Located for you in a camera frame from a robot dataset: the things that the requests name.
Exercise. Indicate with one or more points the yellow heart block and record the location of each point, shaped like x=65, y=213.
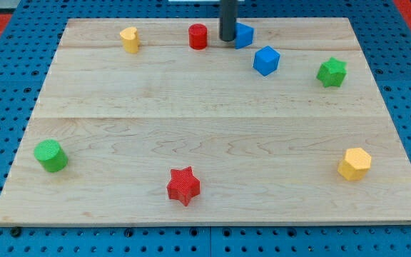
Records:
x=130, y=39

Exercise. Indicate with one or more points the light wooden board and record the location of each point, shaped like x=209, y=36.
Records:
x=266, y=149

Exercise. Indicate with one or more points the red star block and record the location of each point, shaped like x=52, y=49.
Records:
x=183, y=185

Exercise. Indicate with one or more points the blue cube block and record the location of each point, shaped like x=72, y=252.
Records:
x=266, y=60

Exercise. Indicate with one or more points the red cylinder block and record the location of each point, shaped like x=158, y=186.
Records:
x=198, y=36

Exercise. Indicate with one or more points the blue triangle block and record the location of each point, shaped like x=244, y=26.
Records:
x=243, y=35

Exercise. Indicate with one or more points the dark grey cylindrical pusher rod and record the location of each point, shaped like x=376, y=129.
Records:
x=227, y=19

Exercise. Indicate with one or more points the green star block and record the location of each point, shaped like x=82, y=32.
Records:
x=332, y=72

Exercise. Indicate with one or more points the yellow hexagon block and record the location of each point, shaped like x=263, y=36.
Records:
x=355, y=164

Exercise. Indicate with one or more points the green cylinder block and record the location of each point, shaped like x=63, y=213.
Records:
x=50, y=155

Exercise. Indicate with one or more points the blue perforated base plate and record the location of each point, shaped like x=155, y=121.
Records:
x=29, y=34

